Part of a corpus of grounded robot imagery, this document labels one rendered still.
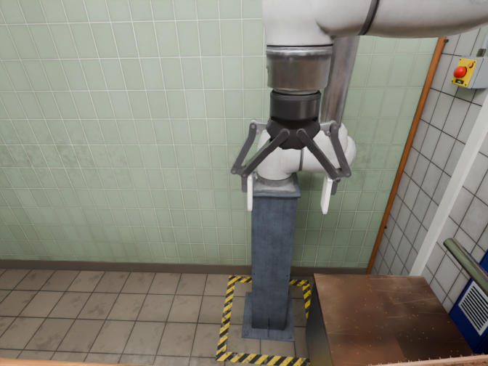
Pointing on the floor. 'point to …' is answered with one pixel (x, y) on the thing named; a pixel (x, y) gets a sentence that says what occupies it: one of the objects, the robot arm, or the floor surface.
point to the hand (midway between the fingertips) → (287, 202)
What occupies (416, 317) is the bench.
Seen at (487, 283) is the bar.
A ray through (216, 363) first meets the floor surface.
